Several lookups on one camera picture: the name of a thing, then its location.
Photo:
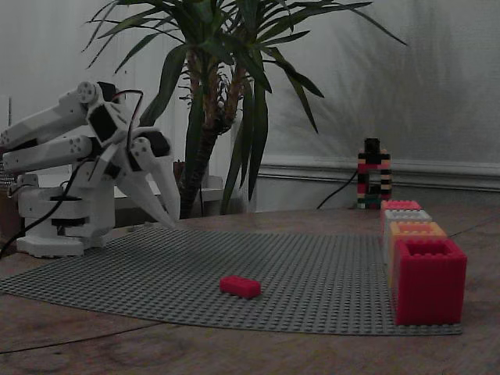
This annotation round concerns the grey studded baseplate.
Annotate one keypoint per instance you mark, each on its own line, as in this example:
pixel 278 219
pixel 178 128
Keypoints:
pixel 176 265

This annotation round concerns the pink large brick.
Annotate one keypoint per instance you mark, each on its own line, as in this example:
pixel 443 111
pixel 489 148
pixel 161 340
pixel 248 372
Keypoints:
pixel 400 205

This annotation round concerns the striped Lego tower with camera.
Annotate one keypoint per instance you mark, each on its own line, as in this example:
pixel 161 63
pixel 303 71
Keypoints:
pixel 371 168

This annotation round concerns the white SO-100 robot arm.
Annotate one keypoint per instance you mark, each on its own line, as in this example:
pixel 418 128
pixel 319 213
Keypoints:
pixel 47 121

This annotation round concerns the orange brick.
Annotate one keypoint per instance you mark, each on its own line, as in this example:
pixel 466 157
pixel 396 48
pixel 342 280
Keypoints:
pixel 418 230

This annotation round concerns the green yucca plant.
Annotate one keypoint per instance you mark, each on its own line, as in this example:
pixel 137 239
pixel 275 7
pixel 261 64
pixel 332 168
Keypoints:
pixel 207 117

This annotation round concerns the grey brick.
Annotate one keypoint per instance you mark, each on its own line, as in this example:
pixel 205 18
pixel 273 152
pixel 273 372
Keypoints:
pixel 406 215

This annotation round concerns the small red brick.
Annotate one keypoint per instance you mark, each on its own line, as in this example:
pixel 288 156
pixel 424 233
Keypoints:
pixel 239 287

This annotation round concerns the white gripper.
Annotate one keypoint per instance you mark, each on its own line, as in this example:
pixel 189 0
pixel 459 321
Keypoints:
pixel 137 169

